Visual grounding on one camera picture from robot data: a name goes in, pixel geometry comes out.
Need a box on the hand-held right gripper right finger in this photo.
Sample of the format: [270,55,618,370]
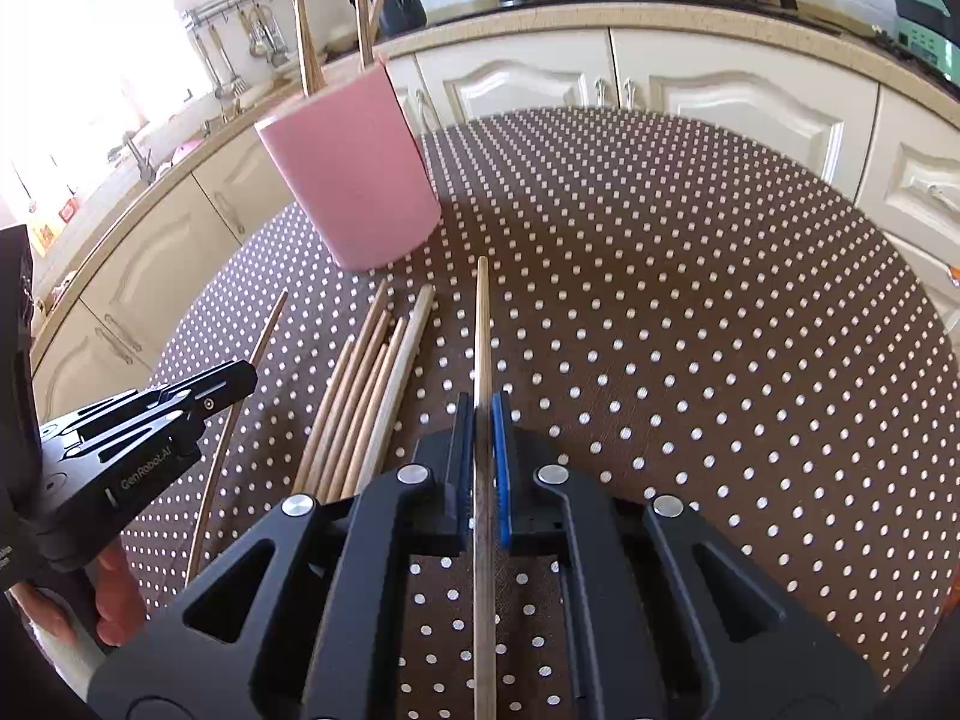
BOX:
[491,390,878,720]

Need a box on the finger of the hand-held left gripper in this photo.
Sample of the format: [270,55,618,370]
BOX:
[64,406,209,467]
[41,358,258,437]

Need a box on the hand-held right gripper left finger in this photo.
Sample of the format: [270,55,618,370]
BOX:
[90,390,477,720]

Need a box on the bunch of wooden chopsticks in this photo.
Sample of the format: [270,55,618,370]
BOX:
[291,279,436,503]

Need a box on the pink cylindrical utensil holder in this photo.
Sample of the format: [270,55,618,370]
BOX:
[253,60,443,273]

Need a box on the person's left hand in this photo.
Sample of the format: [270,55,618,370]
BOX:
[11,540,151,650]

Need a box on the metal sink faucet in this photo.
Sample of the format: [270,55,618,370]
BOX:
[109,131,158,185]

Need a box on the hanging metal ladle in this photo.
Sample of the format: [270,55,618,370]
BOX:
[202,22,248,100]

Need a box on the hanging metal spoon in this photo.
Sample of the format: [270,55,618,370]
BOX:
[247,4,290,68]

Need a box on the kitchen window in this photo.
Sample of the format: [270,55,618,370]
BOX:
[0,0,226,166]

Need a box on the black electric kettle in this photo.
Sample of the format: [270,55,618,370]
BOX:
[379,0,428,38]

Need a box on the beige kitchen countertop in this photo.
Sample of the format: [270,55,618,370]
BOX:
[30,0,960,301]

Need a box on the green countertop cooking appliance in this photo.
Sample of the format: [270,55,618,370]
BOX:
[892,0,960,83]

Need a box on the metal wall utensil rail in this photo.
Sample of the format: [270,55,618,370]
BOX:
[184,0,282,27]

